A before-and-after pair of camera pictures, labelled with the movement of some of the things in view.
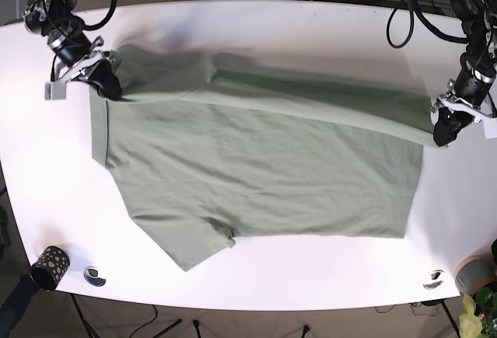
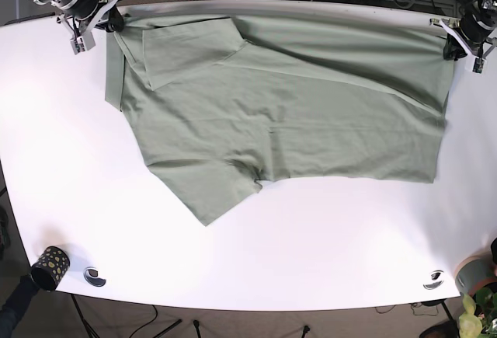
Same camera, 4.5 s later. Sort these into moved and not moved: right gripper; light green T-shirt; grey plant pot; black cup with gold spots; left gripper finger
Moved: right gripper; light green T-shirt; left gripper finger
Not moved: black cup with gold spots; grey plant pot
